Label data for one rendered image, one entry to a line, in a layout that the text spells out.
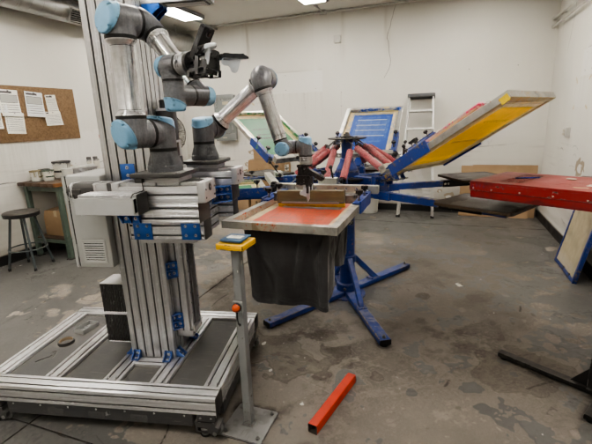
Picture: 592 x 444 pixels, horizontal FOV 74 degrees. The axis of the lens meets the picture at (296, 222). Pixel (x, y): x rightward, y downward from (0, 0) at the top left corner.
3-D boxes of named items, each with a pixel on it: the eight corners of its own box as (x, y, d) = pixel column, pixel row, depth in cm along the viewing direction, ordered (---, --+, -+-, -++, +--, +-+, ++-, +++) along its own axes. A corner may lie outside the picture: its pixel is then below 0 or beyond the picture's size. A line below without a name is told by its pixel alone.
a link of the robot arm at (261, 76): (262, 59, 198) (292, 153, 207) (268, 62, 209) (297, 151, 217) (241, 67, 201) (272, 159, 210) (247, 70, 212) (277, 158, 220)
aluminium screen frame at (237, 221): (336, 236, 175) (336, 227, 174) (221, 228, 195) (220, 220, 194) (368, 201, 246) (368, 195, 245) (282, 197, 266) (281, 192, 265)
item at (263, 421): (260, 446, 183) (247, 248, 159) (218, 434, 191) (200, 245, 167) (278, 413, 203) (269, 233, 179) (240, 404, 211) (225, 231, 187)
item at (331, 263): (330, 311, 198) (329, 229, 187) (323, 309, 199) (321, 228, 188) (350, 277, 239) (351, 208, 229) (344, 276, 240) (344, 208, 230)
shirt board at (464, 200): (540, 215, 230) (542, 202, 228) (510, 229, 205) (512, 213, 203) (364, 189, 330) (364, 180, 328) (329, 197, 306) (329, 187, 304)
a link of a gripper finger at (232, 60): (248, 74, 134) (221, 73, 133) (249, 55, 133) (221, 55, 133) (248, 72, 131) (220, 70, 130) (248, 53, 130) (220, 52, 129)
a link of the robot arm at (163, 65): (171, 81, 148) (168, 56, 145) (191, 78, 142) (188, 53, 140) (152, 79, 141) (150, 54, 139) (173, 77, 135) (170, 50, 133)
